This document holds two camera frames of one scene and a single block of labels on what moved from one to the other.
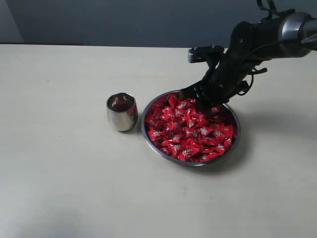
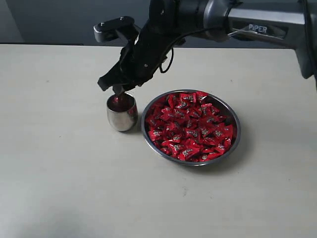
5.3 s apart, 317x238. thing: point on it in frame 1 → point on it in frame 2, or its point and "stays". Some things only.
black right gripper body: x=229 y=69 → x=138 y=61
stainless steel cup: x=122 y=111 stays
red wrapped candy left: x=156 y=135 stays
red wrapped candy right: x=227 y=131 stays
